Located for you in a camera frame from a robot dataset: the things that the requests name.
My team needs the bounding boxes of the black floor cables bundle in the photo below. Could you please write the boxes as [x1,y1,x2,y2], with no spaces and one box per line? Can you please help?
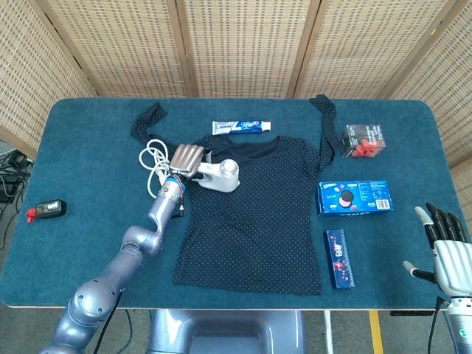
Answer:
[0,153,34,251]

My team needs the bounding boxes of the white handheld garment steamer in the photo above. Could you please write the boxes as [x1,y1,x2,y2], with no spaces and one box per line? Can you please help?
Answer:
[191,159,240,194]

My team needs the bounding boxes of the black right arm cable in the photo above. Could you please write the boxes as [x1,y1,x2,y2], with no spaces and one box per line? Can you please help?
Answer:
[426,296,449,354]

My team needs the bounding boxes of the woven wooden folding screen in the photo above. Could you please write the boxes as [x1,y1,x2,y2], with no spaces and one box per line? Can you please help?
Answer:
[0,0,472,222]

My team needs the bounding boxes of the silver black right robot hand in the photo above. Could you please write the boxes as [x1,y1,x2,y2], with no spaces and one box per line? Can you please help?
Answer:
[402,202,472,298]

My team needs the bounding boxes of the dark blue toothpaste box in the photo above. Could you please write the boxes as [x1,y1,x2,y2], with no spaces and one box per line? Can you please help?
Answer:
[323,228,356,290]

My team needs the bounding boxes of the clear box with red pieces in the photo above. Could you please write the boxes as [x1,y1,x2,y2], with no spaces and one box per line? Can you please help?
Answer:
[339,123,389,159]

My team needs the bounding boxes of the blue white toothpaste tube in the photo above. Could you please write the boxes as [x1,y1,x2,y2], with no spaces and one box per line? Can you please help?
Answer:
[211,119,273,136]

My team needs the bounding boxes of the white power cord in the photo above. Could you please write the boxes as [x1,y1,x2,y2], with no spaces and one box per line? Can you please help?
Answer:
[138,139,174,200]

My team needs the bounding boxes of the navy polka dot shirt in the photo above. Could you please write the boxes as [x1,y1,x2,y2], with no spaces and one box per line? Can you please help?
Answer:
[129,94,337,296]

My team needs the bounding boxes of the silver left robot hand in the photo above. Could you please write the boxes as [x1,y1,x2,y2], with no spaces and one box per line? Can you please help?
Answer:
[168,144,213,181]

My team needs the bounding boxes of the grey robot torso base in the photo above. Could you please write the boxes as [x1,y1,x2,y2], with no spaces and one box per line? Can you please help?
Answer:
[147,309,307,354]

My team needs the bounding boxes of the blue Oreo cookie box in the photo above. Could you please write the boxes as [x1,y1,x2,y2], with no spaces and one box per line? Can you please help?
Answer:
[317,179,394,218]

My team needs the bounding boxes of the black bottle with red cap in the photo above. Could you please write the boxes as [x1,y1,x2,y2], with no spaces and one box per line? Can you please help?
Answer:
[25,198,68,223]

